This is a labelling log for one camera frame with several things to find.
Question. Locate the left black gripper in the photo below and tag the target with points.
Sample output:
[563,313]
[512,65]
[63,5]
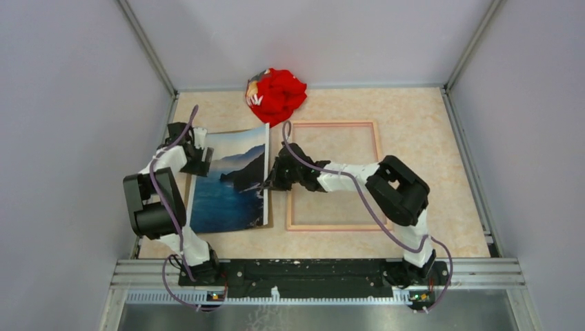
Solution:
[200,167]

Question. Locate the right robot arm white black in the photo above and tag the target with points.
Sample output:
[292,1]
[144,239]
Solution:
[398,192]

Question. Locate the pink wooden picture frame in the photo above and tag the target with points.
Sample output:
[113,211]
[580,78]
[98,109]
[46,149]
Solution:
[353,147]

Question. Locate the crumpled red cloth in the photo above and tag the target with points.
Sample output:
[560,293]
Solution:
[273,95]

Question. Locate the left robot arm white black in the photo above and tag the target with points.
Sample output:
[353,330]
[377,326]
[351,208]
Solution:
[155,206]

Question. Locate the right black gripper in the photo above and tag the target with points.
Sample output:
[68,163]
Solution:
[274,181]

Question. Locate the landscape photo print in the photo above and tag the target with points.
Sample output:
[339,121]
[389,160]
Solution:
[231,180]

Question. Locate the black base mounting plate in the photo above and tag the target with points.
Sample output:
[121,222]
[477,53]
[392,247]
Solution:
[322,278]

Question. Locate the aluminium front rail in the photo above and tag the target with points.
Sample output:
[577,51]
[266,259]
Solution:
[150,281]

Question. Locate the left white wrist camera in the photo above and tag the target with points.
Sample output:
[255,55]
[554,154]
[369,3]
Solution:
[199,136]

